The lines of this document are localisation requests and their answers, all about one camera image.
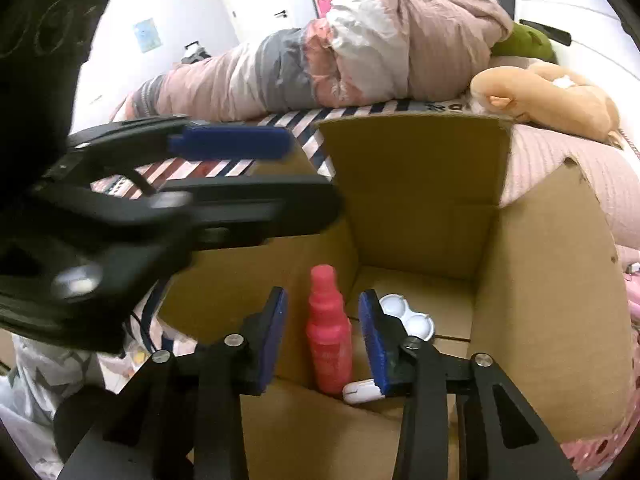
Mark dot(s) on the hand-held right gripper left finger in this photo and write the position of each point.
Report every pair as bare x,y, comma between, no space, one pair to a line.
274,345

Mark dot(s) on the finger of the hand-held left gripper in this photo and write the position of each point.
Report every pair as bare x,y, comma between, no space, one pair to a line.
260,207
230,142

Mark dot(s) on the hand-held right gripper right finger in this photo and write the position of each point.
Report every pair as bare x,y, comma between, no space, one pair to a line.
374,350

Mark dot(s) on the pink spray bottle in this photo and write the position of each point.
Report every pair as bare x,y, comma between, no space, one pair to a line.
327,340

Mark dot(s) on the cardboard box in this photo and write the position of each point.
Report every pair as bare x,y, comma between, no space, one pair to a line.
425,185

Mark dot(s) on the small white plastic case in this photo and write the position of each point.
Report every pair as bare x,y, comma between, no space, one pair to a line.
359,392

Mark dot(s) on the white contact lens case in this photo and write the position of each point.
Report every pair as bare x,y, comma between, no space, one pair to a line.
415,322

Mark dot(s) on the striped bed sheet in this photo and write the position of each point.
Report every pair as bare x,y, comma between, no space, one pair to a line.
295,122

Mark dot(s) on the white patterned cloth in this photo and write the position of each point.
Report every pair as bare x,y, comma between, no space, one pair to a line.
45,385

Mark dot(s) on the white door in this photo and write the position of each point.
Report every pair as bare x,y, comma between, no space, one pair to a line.
260,0

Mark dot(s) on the pink grey white quilt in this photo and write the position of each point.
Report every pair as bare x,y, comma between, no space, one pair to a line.
390,45

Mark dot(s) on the pink dotted cloth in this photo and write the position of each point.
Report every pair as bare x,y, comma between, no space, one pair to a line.
600,447

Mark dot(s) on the pink knitted blanket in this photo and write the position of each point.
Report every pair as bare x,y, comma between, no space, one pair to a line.
565,160

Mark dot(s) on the tan plush toy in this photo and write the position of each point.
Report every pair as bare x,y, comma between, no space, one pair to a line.
560,100

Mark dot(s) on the green plush toy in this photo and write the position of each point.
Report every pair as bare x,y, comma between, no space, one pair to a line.
527,42

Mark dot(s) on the white cushion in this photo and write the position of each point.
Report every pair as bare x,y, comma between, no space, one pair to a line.
575,5

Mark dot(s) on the light blue wall poster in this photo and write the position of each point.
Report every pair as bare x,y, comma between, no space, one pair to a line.
147,35

